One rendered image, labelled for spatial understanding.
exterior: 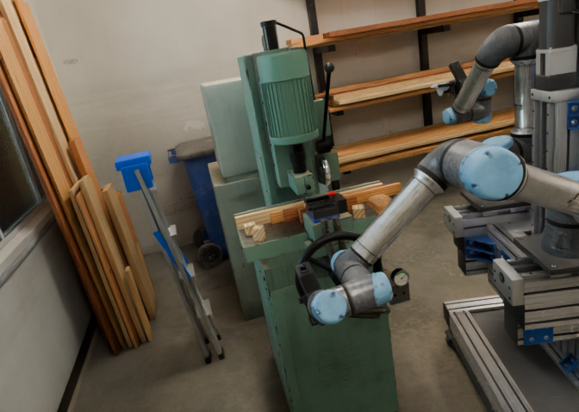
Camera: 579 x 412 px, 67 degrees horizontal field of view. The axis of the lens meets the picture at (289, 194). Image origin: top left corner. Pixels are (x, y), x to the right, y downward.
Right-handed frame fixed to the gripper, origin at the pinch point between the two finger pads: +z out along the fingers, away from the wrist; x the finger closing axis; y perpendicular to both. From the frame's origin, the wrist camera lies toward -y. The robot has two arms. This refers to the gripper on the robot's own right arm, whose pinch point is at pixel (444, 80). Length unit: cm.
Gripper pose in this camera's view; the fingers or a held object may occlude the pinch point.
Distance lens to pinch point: 239.1
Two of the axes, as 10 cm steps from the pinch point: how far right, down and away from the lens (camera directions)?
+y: 2.9, 9.0, 3.3
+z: -2.2, -2.7, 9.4
